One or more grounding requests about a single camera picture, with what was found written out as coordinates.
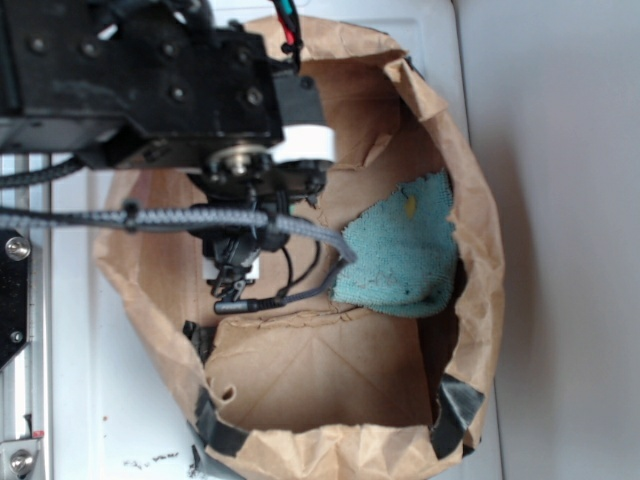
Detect red green wire bundle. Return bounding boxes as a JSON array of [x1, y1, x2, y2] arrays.
[[272, 0, 304, 69]]

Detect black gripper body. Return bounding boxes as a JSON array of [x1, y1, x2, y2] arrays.
[[199, 73, 336, 315]]

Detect brown paper bag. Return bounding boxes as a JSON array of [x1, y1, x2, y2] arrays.
[[94, 17, 505, 479]]

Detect grey braided cable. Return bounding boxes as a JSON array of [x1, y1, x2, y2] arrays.
[[0, 207, 359, 301]]

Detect black metal bracket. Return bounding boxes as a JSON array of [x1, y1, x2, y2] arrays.
[[1, 229, 31, 370]]

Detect silver corner bracket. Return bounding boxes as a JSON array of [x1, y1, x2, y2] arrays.
[[1, 439, 40, 480]]

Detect aluminium frame rail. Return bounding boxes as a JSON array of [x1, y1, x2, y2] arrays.
[[0, 152, 53, 480]]

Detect teal terry cloth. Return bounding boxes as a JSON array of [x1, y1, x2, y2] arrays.
[[331, 171, 458, 318]]

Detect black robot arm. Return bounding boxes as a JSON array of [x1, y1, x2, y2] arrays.
[[1, 1, 338, 315]]

